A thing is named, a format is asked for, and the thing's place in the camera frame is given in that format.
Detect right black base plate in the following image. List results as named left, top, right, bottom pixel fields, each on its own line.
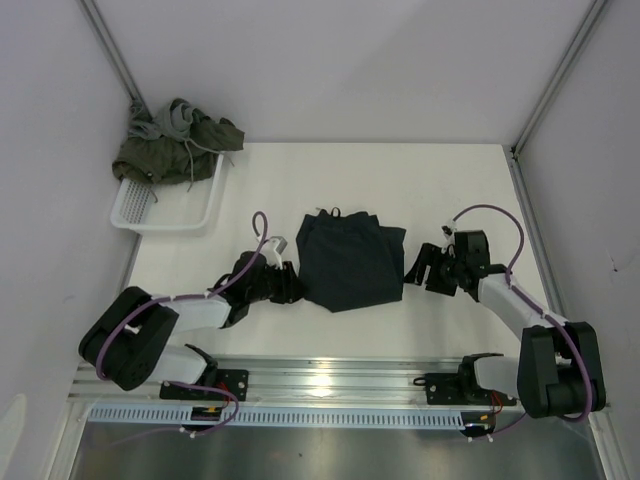
left=413, top=373, right=517, bottom=407

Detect aluminium corner post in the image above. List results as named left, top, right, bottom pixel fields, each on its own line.
left=77, top=0, right=148, bottom=110
left=510, top=0, right=613, bottom=160

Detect dark navy shorts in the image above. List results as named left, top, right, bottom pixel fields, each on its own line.
left=296, top=210, right=406, bottom=313

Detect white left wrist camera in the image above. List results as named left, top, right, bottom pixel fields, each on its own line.
left=261, top=236, right=288, bottom=269

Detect white plastic basket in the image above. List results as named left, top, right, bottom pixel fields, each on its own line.
left=110, top=155, right=229, bottom=235

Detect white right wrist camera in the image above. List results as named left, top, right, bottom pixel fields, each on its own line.
left=441, top=222, right=457, bottom=251

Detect aluminium mounting rail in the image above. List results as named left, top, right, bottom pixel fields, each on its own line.
left=67, top=357, right=612, bottom=412

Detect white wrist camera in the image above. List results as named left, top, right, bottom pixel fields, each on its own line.
left=261, top=236, right=288, bottom=269
left=441, top=222, right=457, bottom=251

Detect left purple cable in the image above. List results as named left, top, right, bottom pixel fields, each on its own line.
left=89, top=210, right=271, bottom=446

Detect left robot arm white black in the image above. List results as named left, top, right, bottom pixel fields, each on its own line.
left=78, top=252, right=305, bottom=400

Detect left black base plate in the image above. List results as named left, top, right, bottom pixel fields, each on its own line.
left=159, top=368, right=249, bottom=402

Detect slotted grey cable duct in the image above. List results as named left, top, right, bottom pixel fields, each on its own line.
left=88, top=404, right=465, bottom=431

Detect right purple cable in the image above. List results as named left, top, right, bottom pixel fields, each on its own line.
left=449, top=203, right=599, bottom=441

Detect left aluminium corner post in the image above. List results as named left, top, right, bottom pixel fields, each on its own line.
left=77, top=0, right=148, bottom=110

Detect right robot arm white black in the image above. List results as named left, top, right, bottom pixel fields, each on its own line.
left=404, top=229, right=606, bottom=421

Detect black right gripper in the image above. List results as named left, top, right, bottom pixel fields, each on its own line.
left=403, top=243, right=465, bottom=297

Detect purple cable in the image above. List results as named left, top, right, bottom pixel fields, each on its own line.
left=449, top=203, right=599, bottom=441
left=89, top=210, right=271, bottom=446

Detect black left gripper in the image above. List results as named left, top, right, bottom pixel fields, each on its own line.
left=246, top=260, right=309, bottom=305

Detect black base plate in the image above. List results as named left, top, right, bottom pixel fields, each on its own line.
left=413, top=373, right=517, bottom=407
left=159, top=368, right=249, bottom=402

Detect grey shorts with drawstring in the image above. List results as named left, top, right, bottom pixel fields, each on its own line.
left=128, top=98, right=204, bottom=143

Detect right aluminium corner post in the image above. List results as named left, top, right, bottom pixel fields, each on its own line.
left=510, top=0, right=613, bottom=160

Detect olive green shorts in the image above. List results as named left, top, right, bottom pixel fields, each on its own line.
left=112, top=117, right=245, bottom=185

